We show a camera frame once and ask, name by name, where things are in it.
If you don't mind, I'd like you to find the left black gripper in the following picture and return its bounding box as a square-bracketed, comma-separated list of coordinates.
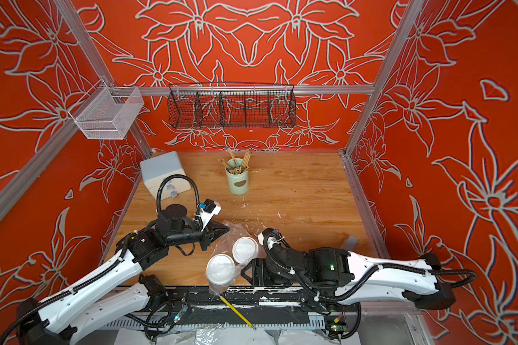
[167, 220, 232, 252]

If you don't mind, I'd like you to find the cream milk tea cup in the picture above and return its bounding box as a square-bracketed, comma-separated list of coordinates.
[233, 237, 259, 265]

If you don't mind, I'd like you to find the clear plastic carrier bag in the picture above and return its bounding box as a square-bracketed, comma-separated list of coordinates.
[205, 221, 266, 296]

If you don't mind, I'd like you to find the red milk tea cup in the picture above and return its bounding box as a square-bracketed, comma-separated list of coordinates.
[206, 254, 236, 286]

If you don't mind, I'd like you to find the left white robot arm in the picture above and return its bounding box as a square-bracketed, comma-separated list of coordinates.
[0, 195, 230, 344]

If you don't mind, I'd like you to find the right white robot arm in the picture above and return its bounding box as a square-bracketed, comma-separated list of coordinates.
[240, 228, 477, 311]

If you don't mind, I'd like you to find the yellow pencil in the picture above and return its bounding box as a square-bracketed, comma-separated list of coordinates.
[219, 295, 256, 330]

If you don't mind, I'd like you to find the green chopstick holder cup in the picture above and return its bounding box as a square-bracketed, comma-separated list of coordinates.
[226, 171, 250, 195]

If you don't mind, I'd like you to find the white drawer box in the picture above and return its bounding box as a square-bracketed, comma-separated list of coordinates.
[140, 152, 191, 200]

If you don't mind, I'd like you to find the clear plastic hanging bin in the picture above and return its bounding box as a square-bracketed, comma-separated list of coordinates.
[71, 86, 144, 140]

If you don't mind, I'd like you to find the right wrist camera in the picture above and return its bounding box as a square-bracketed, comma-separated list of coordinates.
[259, 228, 289, 250]

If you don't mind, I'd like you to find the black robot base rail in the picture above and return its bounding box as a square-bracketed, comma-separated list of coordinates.
[128, 285, 359, 313]

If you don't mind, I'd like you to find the black wire basket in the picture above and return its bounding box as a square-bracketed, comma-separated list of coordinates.
[167, 83, 297, 129]

